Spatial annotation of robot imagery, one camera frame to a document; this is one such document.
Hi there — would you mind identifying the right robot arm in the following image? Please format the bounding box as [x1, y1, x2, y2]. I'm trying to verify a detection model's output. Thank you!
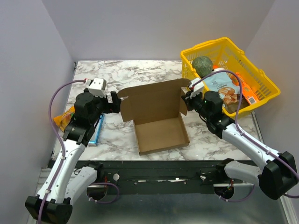
[181, 91, 299, 200]

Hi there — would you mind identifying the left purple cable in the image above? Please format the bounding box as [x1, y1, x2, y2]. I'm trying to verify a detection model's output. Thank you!
[38, 79, 120, 224]

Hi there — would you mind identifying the yellow plastic basket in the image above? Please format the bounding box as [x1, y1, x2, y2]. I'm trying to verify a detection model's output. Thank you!
[180, 37, 281, 118]

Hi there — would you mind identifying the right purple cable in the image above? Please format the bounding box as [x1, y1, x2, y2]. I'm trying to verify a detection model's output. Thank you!
[191, 70, 299, 203]

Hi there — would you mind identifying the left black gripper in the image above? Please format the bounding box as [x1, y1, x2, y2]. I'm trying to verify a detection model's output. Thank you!
[91, 91, 122, 124]

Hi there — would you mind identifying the brown cardboard box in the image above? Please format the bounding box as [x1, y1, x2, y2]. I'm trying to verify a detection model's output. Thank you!
[117, 78, 190, 155]

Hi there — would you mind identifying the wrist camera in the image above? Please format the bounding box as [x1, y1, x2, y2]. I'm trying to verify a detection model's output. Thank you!
[188, 77, 204, 98]
[84, 78, 107, 98]

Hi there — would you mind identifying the purple cable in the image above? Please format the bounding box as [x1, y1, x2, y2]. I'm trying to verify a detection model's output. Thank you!
[38, 79, 120, 224]
[191, 70, 299, 203]

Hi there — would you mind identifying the orange candy bag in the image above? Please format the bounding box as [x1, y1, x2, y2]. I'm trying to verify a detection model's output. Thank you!
[53, 106, 75, 132]

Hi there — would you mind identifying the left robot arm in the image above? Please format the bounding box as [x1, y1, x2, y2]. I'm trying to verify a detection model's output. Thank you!
[25, 90, 121, 224]

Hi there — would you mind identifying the light blue snack pouch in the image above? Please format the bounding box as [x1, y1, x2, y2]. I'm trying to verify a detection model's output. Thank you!
[204, 72, 240, 106]

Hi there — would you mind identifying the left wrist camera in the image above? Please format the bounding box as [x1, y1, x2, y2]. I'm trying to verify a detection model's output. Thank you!
[84, 78, 107, 98]

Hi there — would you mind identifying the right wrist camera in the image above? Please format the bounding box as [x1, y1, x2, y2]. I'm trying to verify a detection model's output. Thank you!
[188, 77, 204, 98]

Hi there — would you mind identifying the blue toothpaste box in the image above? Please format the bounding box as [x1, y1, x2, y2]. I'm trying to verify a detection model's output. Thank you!
[88, 114, 105, 146]

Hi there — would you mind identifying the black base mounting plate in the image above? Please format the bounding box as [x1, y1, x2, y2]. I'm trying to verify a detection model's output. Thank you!
[48, 160, 273, 196]

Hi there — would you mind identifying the orange snack box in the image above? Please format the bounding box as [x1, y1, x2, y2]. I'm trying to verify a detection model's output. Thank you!
[236, 72, 260, 105]

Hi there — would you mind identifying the white orange bottle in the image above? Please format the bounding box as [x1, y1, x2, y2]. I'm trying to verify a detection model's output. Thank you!
[212, 66, 225, 72]

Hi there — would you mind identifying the green round melon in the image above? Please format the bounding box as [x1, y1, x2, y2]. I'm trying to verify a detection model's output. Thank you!
[192, 56, 213, 78]

